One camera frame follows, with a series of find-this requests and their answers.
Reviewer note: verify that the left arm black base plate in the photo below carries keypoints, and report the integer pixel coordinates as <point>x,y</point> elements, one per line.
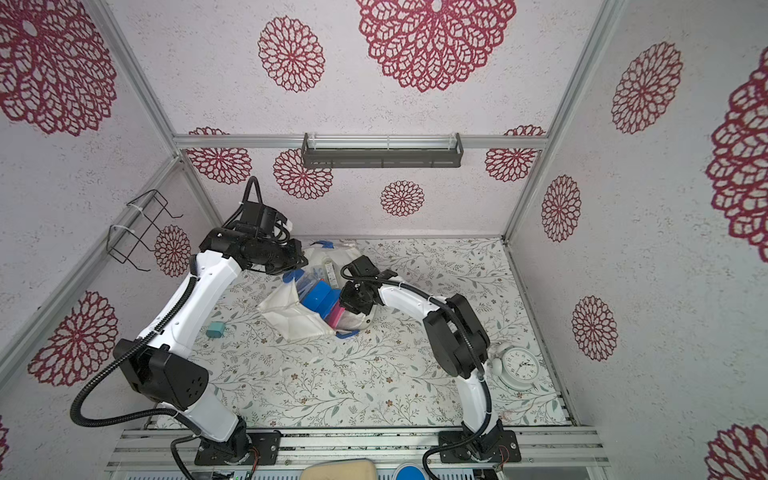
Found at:
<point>243,448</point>

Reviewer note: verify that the pink case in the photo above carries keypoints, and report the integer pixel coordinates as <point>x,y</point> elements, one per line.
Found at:
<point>335,315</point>

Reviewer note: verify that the black wire wall rack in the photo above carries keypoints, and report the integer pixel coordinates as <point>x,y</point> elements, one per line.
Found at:
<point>126,237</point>

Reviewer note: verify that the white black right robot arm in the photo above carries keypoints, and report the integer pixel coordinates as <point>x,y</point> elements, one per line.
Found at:
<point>458,342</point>

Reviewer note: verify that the blue round object at base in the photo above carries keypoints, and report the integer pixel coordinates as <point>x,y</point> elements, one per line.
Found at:
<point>408,471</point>

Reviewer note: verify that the white canvas bag blue handles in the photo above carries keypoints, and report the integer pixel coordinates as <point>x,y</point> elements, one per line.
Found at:
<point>284,312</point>

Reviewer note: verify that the white alarm clock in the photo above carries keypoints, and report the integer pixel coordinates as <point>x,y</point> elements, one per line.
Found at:
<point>515,367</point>

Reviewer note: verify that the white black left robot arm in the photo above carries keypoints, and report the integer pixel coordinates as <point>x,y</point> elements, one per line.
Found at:
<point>157,363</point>

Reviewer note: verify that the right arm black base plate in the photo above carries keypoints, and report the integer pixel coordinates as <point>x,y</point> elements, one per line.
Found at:
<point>495,447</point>

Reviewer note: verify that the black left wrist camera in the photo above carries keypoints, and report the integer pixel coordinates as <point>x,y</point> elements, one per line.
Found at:
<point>264,217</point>

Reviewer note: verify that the blue case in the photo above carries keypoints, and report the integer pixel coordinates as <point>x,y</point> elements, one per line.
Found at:
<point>321,298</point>

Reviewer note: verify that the beige cushion at base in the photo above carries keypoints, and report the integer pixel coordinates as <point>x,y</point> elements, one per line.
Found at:
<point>356,469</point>

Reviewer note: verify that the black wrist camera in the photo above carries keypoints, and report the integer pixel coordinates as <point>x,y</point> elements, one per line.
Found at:
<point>362,267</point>
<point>264,217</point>

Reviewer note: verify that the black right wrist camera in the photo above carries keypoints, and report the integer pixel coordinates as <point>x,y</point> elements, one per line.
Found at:
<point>362,267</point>

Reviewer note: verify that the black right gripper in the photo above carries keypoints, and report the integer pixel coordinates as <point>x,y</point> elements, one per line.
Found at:
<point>352,301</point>

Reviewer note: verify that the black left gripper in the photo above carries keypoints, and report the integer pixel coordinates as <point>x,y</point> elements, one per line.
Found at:
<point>298,260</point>

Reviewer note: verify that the small teal eraser block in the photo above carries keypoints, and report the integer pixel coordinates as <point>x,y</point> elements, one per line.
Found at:
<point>215,330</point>

